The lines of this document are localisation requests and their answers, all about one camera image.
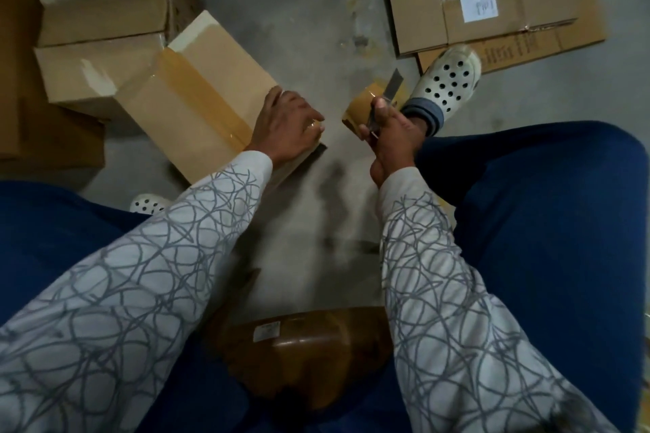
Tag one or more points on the person's right forearm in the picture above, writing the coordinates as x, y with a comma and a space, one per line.
467, 326

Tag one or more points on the person's left white clog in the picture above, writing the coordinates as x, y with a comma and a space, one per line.
149, 203

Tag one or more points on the large black-label cardboard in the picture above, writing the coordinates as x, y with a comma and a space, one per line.
41, 138

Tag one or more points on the person's left hand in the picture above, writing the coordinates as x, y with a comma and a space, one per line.
286, 128

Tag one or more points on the person's right hand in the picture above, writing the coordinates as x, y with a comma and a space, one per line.
396, 138

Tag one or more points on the person's left forearm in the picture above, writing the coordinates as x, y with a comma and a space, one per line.
122, 316

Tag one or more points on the person's blue trousers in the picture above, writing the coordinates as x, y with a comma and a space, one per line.
548, 245

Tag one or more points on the person's right white clog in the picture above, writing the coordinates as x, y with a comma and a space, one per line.
445, 83

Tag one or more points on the brown plastic-wrapped stool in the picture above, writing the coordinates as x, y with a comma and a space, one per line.
305, 352

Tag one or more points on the person's white clog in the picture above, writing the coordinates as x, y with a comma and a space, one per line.
445, 83
149, 203

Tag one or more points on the brown packing tape roll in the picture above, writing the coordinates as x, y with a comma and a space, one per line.
361, 103

